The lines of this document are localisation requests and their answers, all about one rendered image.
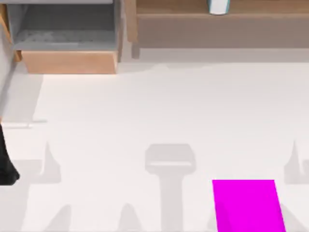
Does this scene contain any pale wooden drawer front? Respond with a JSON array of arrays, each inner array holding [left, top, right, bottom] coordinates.
[[20, 49, 118, 74]]

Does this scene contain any wooden open shelf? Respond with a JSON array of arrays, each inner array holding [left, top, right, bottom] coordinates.
[[124, 0, 309, 59]]

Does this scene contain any white and teal cup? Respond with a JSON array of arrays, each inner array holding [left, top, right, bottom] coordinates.
[[207, 0, 231, 15]]

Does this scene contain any magenta flat square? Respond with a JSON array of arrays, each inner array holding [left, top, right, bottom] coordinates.
[[211, 179, 287, 232]]

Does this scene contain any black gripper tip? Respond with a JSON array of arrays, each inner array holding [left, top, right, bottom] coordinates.
[[0, 122, 20, 186]]

